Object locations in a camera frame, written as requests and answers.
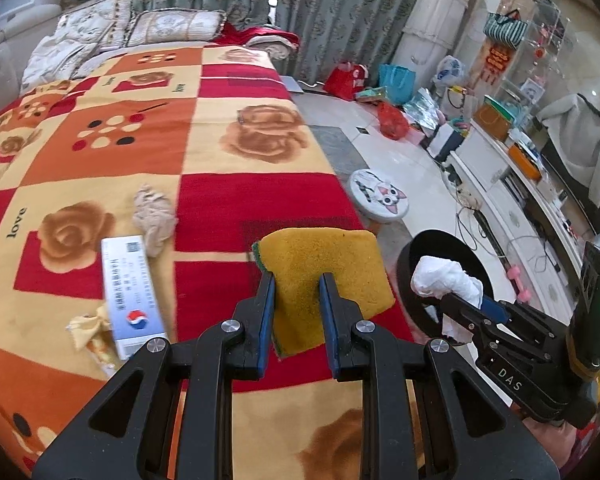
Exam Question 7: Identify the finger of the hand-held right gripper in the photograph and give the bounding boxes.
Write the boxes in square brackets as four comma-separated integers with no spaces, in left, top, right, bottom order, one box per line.
[480,296,511,325]
[442,294,491,343]

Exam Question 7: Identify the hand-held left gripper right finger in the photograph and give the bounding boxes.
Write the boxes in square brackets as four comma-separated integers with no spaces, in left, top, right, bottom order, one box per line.
[319,271,561,480]

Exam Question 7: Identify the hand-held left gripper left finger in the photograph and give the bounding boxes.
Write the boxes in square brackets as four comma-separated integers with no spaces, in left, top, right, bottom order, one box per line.
[32,271,277,480]

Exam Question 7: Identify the white tissue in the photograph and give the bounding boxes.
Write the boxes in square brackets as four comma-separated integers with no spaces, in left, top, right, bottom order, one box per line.
[411,255,484,338]

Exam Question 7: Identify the black trash bin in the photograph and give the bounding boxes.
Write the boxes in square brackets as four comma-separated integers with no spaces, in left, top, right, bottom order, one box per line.
[396,229,494,346]

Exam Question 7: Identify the yellow and green sponge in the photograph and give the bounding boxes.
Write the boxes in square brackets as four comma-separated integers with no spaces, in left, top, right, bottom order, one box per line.
[251,227,396,361]

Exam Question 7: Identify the pink dumbbell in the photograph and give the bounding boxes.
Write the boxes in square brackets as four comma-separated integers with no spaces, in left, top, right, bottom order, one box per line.
[506,266,532,304]

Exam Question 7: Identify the white tv cabinet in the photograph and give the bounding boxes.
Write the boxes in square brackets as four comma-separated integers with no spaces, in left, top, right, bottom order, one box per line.
[444,125,597,312]

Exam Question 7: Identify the orange red printed blanket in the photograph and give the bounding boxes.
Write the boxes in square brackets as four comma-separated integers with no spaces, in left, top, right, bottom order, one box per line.
[0,42,426,480]

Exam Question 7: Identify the long white carton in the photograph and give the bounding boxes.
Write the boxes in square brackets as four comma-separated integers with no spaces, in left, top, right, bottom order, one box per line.
[101,234,170,361]

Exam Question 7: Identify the round cat print stool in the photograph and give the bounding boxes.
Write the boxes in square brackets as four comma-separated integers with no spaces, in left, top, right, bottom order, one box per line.
[347,169,409,222]

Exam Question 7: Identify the orange tray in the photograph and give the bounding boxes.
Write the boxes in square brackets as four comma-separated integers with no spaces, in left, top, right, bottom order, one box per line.
[509,142,544,182]

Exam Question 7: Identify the crumpled beige paper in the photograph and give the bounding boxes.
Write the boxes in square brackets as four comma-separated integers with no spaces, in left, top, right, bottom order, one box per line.
[131,184,177,258]

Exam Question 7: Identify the crumpled snack wrapper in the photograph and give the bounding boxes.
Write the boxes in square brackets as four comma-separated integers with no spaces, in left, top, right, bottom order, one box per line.
[66,304,118,376]

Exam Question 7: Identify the white and navy box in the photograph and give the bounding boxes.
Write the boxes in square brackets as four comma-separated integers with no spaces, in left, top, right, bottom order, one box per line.
[426,124,462,162]

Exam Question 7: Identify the orange cardboard box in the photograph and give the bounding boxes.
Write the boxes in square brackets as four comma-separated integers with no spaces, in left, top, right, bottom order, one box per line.
[474,102,512,142]

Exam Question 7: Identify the grey cloth cover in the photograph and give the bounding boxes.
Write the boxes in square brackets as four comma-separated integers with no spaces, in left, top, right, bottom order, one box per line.
[536,92,600,207]

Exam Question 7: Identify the red plastic bag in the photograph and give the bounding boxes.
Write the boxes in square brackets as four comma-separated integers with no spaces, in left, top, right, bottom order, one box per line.
[377,102,412,142]

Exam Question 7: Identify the silver foil bag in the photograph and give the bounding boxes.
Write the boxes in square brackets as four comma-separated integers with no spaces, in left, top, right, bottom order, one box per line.
[404,88,439,132]

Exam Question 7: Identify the teal shopping bag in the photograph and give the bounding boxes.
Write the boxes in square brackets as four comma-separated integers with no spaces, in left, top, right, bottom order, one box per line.
[377,64,417,107]

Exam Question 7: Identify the white plastic bag blue print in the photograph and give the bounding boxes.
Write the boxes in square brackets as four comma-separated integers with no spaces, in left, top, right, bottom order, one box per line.
[434,56,467,87]

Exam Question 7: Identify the red hanging ornament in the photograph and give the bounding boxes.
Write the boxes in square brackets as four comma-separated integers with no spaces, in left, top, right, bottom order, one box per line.
[481,45,514,87]

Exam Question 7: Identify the red gift bag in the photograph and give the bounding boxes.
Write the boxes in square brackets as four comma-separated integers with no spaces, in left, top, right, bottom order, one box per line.
[324,60,372,102]

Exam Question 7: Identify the green striped hanging bag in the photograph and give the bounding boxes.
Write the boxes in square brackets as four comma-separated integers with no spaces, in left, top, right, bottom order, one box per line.
[482,9,529,52]

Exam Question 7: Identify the red cloth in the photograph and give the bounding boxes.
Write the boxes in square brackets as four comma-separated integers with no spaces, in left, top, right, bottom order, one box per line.
[215,25,302,57]

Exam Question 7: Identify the white standing air conditioner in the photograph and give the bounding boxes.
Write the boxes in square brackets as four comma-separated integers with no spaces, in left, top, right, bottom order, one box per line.
[394,0,477,80]

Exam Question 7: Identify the beige medallion pillow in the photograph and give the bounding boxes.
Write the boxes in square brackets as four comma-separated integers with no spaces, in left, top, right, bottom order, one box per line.
[127,9,227,49]

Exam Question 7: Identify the grey green patterned curtain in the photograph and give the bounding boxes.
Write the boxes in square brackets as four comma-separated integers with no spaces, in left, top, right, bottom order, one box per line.
[55,0,431,86]

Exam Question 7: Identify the patterned pillows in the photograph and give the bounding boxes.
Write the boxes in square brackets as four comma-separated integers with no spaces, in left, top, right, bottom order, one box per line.
[22,0,134,91]

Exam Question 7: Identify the grey padded headboard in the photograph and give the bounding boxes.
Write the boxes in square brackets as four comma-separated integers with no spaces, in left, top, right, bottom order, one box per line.
[0,2,61,111]

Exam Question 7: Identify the tangled floor cable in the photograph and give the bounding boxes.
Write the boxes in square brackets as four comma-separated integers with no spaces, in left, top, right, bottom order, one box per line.
[452,179,483,252]

